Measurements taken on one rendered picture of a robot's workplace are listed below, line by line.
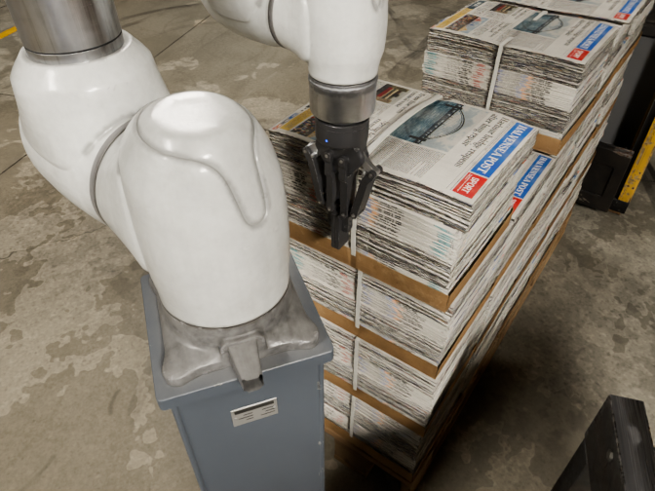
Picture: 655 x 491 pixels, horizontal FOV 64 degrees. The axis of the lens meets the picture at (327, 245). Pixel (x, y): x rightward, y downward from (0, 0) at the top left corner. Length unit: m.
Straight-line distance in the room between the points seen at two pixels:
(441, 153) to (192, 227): 0.48
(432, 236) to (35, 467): 1.42
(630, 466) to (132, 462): 1.33
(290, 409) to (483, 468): 1.08
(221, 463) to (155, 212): 0.40
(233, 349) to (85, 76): 0.32
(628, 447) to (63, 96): 0.84
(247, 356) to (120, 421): 1.29
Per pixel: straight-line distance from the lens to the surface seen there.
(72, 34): 0.61
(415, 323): 1.01
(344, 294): 1.07
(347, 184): 0.77
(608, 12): 1.61
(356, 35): 0.64
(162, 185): 0.48
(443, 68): 1.40
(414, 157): 0.84
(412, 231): 0.83
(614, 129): 2.73
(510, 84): 1.34
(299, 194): 0.94
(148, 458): 1.76
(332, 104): 0.68
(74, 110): 0.61
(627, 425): 0.91
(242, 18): 0.73
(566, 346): 2.08
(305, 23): 0.66
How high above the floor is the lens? 1.50
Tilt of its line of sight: 41 degrees down
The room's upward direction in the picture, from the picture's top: straight up
